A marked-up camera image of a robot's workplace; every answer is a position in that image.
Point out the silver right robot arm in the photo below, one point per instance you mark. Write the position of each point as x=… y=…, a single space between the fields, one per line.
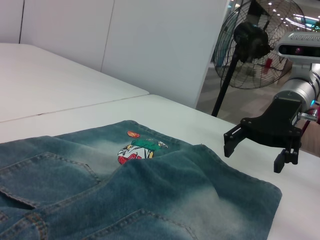
x=300 y=90

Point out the black pedestal fan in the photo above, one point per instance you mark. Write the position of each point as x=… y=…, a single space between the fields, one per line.
x=250 y=37

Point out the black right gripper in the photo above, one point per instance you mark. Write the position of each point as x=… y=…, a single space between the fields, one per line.
x=277 y=127

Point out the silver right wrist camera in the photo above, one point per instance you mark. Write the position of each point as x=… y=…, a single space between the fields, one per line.
x=300 y=45

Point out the blue denim shorts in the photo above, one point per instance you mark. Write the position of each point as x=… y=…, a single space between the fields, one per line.
x=150 y=195

